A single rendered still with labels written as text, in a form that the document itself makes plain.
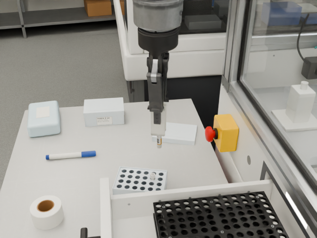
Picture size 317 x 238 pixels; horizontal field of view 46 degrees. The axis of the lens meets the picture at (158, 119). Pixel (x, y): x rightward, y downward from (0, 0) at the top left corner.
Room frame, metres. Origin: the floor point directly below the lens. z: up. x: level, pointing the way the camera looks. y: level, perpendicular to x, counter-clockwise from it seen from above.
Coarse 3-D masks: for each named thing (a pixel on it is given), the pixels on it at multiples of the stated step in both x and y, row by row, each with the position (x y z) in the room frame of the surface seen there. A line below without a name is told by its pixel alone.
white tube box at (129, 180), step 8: (120, 168) 0.74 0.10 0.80; (128, 168) 0.74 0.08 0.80; (136, 168) 0.74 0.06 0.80; (120, 176) 0.72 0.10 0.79; (128, 176) 0.72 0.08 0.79; (136, 176) 0.72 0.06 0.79; (144, 176) 0.71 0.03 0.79; (160, 176) 0.71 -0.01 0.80; (120, 184) 0.68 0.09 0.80; (128, 184) 0.68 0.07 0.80; (136, 184) 0.68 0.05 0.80; (144, 184) 0.70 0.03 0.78; (152, 184) 0.69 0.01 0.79; (160, 184) 0.69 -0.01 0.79; (120, 192) 0.66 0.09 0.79; (128, 192) 0.66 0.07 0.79; (136, 192) 0.66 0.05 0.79
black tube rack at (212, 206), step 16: (256, 192) 0.55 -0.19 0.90; (176, 208) 0.51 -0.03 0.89; (192, 208) 0.50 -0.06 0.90; (208, 208) 0.50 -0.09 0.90; (224, 208) 0.50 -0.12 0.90; (240, 208) 0.53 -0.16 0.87; (256, 208) 0.50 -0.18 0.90; (272, 208) 0.50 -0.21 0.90; (176, 224) 0.46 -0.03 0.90; (192, 224) 0.49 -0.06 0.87; (208, 224) 0.46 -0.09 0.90; (224, 224) 0.46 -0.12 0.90; (240, 224) 0.46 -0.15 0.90; (256, 224) 0.49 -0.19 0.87; (272, 224) 0.46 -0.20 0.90
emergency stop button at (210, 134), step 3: (207, 129) 0.78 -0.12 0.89; (210, 129) 0.78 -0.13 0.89; (207, 132) 0.77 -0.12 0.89; (210, 132) 0.77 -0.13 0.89; (213, 132) 0.78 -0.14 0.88; (207, 135) 0.77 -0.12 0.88; (210, 135) 0.76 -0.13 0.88; (213, 135) 0.77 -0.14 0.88; (207, 138) 0.77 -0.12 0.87; (210, 138) 0.76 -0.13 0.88; (210, 141) 0.77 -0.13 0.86
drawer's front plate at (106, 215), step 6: (102, 180) 0.55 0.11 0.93; (108, 180) 0.55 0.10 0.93; (102, 186) 0.53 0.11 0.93; (108, 186) 0.53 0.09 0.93; (102, 192) 0.52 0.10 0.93; (108, 192) 0.52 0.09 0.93; (102, 198) 0.50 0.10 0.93; (108, 198) 0.50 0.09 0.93; (102, 204) 0.48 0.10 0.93; (108, 204) 0.48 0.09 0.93; (102, 210) 0.47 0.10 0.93; (108, 210) 0.47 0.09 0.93; (102, 216) 0.46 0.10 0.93; (108, 216) 0.46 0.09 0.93; (102, 222) 0.44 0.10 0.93; (108, 222) 0.44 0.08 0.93; (102, 228) 0.43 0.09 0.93; (108, 228) 0.43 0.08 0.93; (102, 234) 0.42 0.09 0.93; (108, 234) 0.42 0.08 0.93
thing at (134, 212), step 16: (144, 192) 0.55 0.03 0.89; (160, 192) 0.55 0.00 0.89; (176, 192) 0.55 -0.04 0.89; (192, 192) 0.56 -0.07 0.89; (208, 192) 0.56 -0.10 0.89; (224, 192) 0.57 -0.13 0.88; (240, 192) 0.57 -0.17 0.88; (272, 192) 0.58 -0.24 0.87; (112, 208) 0.53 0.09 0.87; (128, 208) 0.54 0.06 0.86; (144, 208) 0.54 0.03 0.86; (288, 208) 0.51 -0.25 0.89; (128, 224) 0.52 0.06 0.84; (144, 224) 0.52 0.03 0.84; (288, 224) 0.50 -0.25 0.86
